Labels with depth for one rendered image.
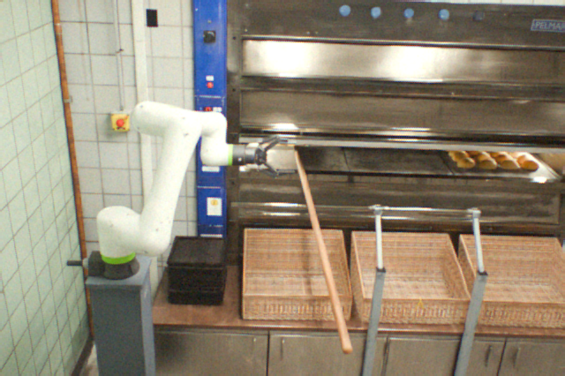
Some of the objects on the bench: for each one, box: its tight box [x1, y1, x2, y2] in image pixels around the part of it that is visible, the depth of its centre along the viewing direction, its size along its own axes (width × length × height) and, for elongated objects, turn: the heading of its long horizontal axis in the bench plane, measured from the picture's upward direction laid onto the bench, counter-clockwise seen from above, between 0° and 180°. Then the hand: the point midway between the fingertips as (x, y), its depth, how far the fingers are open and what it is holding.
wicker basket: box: [350, 231, 471, 325], centre depth 311 cm, size 49×56×28 cm
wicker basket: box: [242, 228, 353, 321], centre depth 310 cm, size 49×56×28 cm
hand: (292, 157), depth 251 cm, fingers open, 13 cm apart
